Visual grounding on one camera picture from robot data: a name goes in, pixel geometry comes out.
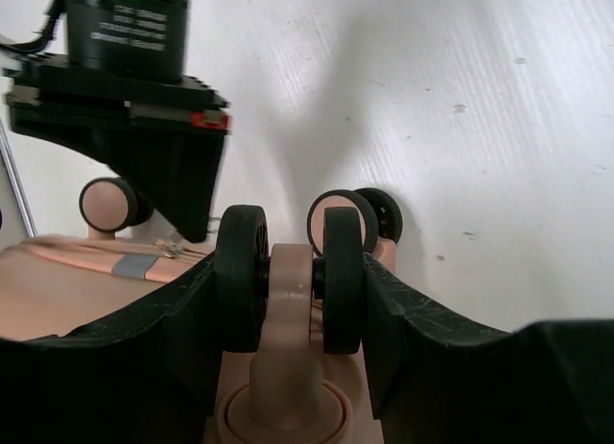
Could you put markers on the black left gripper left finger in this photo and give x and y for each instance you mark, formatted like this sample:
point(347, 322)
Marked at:
point(147, 373)

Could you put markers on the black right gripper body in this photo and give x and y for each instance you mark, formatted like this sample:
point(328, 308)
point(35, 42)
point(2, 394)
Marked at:
point(52, 101)

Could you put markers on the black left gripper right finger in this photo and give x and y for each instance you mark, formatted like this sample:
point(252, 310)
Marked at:
point(435, 376)

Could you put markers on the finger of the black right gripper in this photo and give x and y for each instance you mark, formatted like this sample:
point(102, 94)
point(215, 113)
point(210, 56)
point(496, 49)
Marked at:
point(175, 171)

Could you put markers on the pink hard-shell suitcase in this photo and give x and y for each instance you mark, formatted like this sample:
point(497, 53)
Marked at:
point(290, 317)

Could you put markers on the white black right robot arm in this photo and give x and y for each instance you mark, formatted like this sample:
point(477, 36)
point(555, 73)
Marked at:
point(108, 34)

